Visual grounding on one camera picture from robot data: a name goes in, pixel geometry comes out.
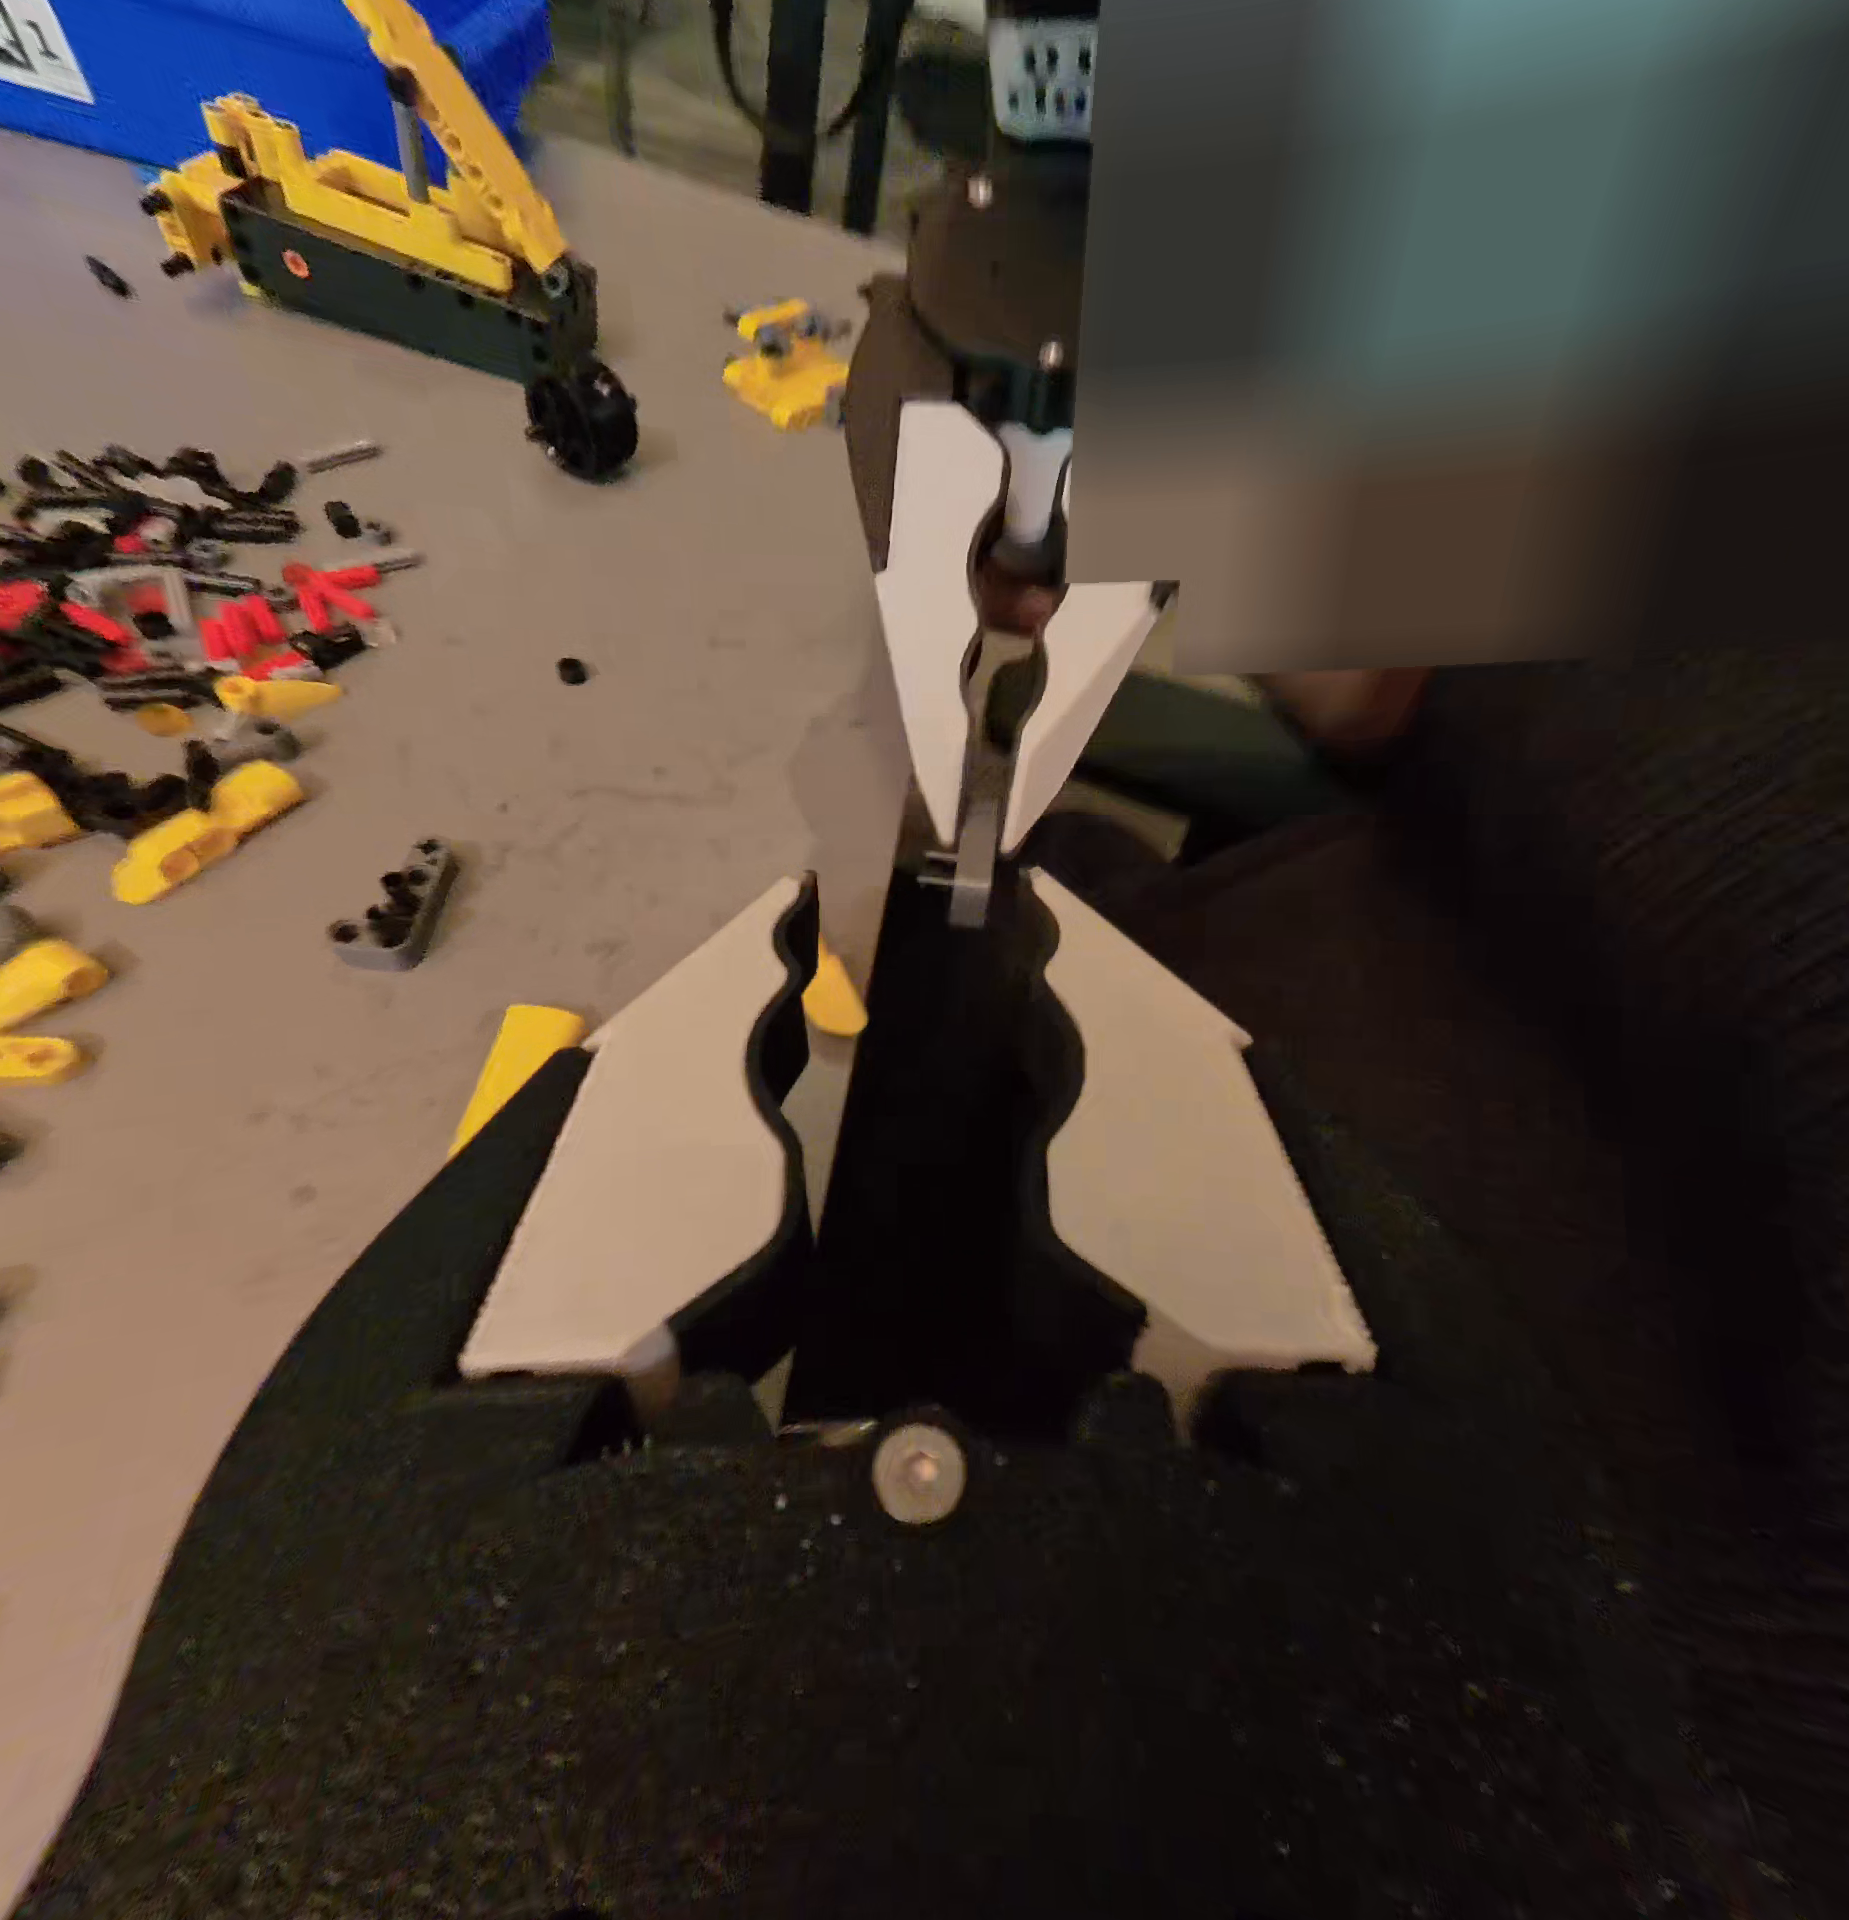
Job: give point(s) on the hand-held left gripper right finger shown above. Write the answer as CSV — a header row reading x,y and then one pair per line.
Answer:
x,y
1178,1170

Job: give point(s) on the blue plastic bin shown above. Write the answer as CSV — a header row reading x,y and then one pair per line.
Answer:
x,y
189,59

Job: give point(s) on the black toy pin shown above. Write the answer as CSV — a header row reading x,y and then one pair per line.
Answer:
x,y
106,276

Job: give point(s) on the pile of toy building pieces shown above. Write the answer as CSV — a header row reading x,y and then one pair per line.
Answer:
x,y
53,608

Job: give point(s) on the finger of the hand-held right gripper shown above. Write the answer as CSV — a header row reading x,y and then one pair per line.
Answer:
x,y
925,598
1090,660

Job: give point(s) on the yellow toy crane model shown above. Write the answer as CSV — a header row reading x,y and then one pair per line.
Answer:
x,y
399,224

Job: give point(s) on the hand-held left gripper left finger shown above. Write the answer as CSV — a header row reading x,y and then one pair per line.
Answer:
x,y
653,1170

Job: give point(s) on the black metal leg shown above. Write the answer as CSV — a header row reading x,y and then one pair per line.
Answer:
x,y
863,106

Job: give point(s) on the person's dark clothing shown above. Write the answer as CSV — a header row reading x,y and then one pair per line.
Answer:
x,y
1614,1201

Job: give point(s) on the small yellow toy assembly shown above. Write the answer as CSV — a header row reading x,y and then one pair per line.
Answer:
x,y
784,375

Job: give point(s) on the grey toy beam with pins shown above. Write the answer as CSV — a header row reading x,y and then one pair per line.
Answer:
x,y
976,838

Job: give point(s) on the grey angled toy beam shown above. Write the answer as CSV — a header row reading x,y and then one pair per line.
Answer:
x,y
399,914

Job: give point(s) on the yellow curved toy panel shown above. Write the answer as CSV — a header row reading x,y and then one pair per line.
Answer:
x,y
512,1058
835,1001

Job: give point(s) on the grey toy axle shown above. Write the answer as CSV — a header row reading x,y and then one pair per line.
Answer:
x,y
339,453

